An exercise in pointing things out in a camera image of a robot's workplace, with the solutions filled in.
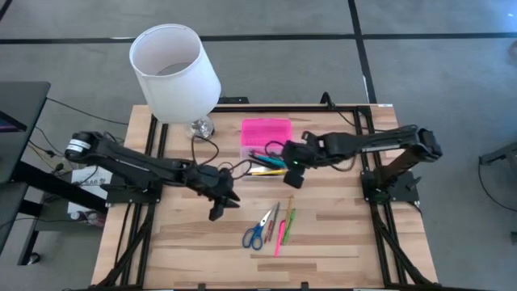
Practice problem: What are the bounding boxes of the black side desk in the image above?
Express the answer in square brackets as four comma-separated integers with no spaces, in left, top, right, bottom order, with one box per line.
[0,80,52,243]

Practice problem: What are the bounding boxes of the white cardboard box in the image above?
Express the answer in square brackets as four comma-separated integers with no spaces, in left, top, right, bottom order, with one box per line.
[66,164,119,215]

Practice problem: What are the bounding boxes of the black right arm feed cable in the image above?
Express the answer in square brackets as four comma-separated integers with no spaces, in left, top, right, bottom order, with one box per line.
[321,91,383,134]

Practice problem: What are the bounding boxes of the black power strip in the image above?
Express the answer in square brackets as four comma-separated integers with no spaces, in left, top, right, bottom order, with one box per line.
[217,95,250,105]

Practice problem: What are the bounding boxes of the thick black pen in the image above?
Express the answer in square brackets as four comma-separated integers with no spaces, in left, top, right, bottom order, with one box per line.
[248,152,280,169]

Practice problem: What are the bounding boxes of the light green marker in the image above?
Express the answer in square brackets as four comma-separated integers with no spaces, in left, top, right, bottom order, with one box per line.
[281,208,297,246]

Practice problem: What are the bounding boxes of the pink highlighter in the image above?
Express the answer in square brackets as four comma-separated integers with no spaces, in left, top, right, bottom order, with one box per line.
[274,219,287,259]

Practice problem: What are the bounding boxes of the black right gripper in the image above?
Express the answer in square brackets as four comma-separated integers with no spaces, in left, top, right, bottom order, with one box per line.
[281,132,330,190]

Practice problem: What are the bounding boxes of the white shade table lamp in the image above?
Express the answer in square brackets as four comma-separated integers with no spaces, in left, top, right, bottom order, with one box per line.
[128,23,222,143]

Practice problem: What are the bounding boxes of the grey metal stand leg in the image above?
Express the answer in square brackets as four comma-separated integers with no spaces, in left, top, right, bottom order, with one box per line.
[478,141,517,167]

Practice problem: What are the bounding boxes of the black aluminium table frame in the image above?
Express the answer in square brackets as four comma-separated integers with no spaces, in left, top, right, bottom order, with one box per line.
[96,103,439,290]

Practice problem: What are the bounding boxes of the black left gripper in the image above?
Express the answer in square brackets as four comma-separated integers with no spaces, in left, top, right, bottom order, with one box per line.
[188,165,242,222]

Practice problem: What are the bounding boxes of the grey pen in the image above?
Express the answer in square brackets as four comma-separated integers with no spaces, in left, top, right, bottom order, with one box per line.
[269,201,281,243]

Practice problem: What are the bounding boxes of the teal marker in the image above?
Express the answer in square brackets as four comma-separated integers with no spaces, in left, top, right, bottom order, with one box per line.
[256,154,287,168]

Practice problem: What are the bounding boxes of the clear plastic supply box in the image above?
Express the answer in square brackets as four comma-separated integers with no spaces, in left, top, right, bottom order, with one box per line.
[240,145,291,182]

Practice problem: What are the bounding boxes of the blue handled scissors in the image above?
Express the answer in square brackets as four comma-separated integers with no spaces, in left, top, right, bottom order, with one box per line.
[242,203,279,251]

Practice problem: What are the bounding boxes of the yellow highlighter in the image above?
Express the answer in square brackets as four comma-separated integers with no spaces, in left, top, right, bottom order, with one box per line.
[250,169,288,177]

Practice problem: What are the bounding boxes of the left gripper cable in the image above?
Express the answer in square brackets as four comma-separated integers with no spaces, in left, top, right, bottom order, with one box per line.
[191,134,254,182]

